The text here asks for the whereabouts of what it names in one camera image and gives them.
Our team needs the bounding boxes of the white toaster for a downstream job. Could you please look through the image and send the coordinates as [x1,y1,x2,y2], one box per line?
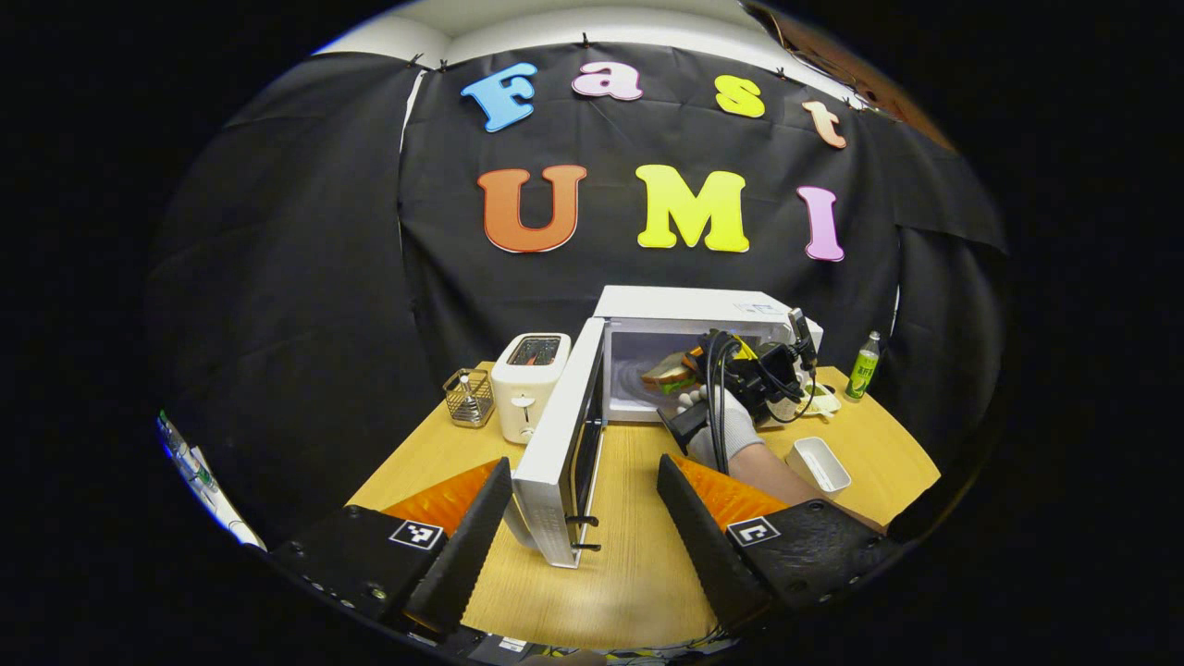
[490,333,572,445]

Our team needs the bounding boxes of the lettuce sandwich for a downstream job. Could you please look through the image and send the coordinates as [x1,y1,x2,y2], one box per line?
[641,351,699,394]

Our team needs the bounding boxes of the divided white bean dish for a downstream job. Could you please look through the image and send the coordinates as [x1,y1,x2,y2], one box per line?
[795,382,843,417]

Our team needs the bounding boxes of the green drink bottle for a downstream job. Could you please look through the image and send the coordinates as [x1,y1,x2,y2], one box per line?
[844,331,882,403]

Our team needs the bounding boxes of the brown wooden panel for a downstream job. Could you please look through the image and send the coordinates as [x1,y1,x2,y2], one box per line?
[745,3,958,154]

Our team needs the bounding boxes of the white microwave oven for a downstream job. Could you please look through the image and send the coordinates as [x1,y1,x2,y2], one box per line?
[507,285,824,569]

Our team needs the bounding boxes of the wire mesh basket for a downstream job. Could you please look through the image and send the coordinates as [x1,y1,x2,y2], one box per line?
[442,368,496,429]

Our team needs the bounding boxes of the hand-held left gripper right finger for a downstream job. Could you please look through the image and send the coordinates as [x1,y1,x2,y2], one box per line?
[657,453,906,635]

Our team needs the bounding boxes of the white rectangular tray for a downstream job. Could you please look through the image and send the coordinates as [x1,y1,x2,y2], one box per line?
[784,437,852,496]

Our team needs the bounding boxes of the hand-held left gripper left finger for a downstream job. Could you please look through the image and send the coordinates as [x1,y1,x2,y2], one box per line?
[268,457,514,637]

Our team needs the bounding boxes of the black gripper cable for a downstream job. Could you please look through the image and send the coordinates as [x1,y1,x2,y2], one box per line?
[703,331,820,475]

